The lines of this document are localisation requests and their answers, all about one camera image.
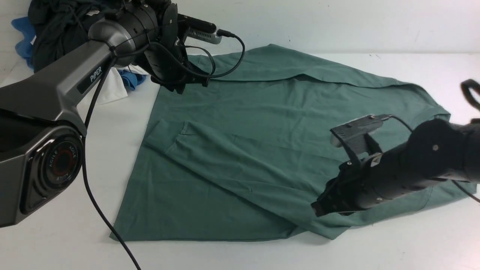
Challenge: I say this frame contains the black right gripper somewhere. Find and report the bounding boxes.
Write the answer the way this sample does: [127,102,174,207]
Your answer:
[311,161,379,217]

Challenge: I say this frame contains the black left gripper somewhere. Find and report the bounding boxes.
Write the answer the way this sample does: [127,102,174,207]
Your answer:
[144,4,210,94]

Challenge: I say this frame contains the green long-sleeved shirt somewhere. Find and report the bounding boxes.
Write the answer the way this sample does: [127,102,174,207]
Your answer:
[114,45,466,242]

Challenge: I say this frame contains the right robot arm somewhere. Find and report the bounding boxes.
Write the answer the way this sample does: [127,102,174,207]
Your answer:
[311,114,480,217]

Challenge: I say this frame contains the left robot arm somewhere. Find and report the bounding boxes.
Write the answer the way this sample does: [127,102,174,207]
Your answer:
[0,0,208,227]

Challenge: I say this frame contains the white crumpled garment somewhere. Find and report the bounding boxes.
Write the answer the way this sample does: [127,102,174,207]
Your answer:
[96,65,149,105]

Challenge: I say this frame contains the black crumpled garment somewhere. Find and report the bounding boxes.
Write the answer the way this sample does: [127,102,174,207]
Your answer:
[28,0,119,72]

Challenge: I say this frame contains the blue crumpled garment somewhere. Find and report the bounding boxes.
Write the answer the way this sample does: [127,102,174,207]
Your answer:
[11,16,148,91]

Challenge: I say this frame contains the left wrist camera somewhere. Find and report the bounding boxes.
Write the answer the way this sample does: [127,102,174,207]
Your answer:
[178,14,222,45]

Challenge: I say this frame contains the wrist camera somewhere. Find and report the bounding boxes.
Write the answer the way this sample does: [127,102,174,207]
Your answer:
[178,14,222,45]
[330,114,392,148]

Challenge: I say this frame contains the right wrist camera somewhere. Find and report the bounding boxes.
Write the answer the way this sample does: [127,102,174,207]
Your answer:
[330,114,392,148]

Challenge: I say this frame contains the right black camera cable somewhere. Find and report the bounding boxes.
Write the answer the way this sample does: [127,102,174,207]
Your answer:
[386,115,480,203]

